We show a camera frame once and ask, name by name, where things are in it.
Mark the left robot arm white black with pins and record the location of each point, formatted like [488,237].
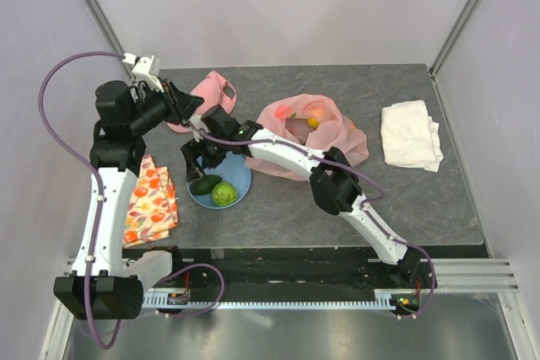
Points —
[100,286]

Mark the fake yellow orange fruit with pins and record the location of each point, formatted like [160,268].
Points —
[313,122]

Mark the fake green custard apple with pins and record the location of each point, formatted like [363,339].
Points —
[223,194]

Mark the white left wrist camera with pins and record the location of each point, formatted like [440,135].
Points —
[145,69]

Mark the pink plastic bag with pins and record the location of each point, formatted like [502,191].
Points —
[287,119]

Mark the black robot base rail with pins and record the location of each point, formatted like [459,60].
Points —
[265,274]

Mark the white folded towel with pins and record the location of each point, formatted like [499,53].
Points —
[410,138]

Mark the aluminium frame post right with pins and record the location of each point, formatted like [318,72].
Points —
[466,13]

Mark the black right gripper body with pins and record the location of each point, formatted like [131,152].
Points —
[212,153]

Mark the aluminium frame post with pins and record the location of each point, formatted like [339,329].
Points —
[104,25]
[466,13]

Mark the aluminium frame post left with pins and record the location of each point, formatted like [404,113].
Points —
[104,25]

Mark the fake dark green avocado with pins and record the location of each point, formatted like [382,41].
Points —
[204,185]

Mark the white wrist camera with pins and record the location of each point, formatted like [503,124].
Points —
[145,69]
[198,128]

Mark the white slotted cable duct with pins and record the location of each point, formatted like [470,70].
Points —
[164,299]

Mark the pink baseball cap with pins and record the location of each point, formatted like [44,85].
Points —
[215,90]

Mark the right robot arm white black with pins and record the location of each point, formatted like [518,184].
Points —
[333,182]

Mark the blue plastic bowl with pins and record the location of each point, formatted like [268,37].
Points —
[232,170]

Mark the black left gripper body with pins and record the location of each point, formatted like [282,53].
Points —
[159,103]

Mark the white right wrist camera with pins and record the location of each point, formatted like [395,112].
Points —
[198,128]

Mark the floral orange folded cloth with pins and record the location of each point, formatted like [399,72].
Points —
[152,211]

